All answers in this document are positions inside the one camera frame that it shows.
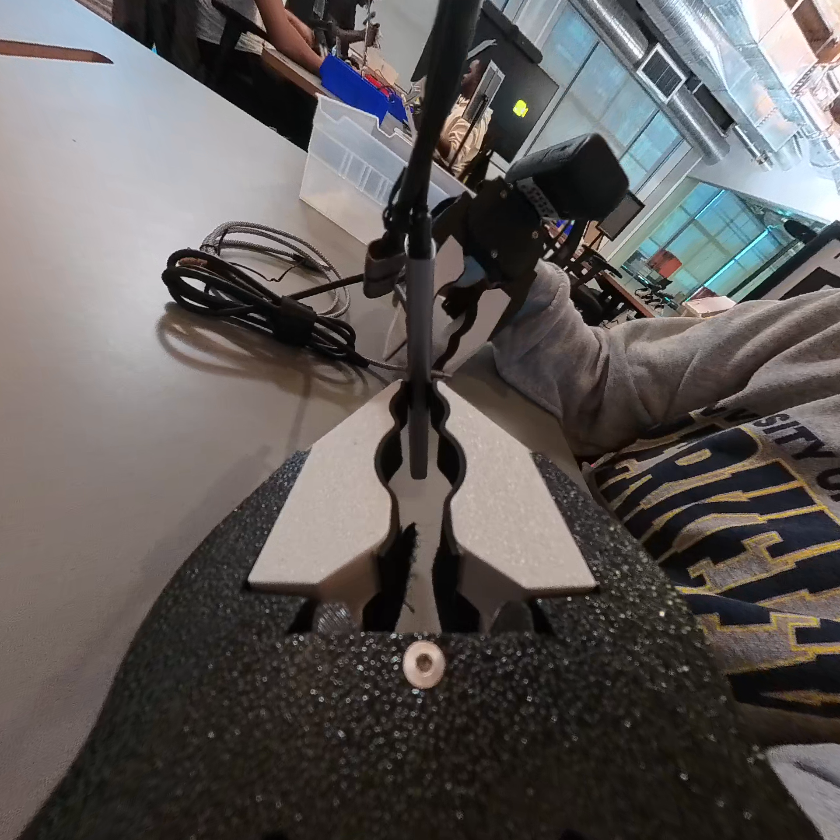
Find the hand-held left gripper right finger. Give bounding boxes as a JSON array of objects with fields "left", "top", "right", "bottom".
[{"left": 430, "top": 381, "right": 598, "bottom": 632}]

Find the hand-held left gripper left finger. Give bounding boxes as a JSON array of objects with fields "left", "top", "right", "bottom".
[{"left": 248, "top": 381, "right": 420, "bottom": 630}]

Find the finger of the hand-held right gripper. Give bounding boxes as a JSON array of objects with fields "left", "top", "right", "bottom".
[
  {"left": 436, "top": 282, "right": 522, "bottom": 380},
  {"left": 382, "top": 246, "right": 470, "bottom": 358}
]

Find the black cable bundle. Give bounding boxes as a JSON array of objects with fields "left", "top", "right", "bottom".
[{"left": 161, "top": 248, "right": 368, "bottom": 368}]

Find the black desk monitor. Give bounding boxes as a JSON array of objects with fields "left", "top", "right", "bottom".
[{"left": 594, "top": 190, "right": 647, "bottom": 240}]

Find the clear plastic bin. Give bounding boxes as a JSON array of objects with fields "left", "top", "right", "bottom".
[{"left": 298, "top": 92, "right": 475, "bottom": 247}]

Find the blue plastic bin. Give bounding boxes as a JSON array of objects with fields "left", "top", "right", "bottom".
[{"left": 319, "top": 54, "right": 413, "bottom": 127}]

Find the black wall monitor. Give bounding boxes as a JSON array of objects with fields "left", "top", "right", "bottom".
[{"left": 469, "top": 10, "right": 562, "bottom": 165}]

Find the grey braided cable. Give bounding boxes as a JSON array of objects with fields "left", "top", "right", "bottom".
[{"left": 199, "top": 222, "right": 411, "bottom": 375}]

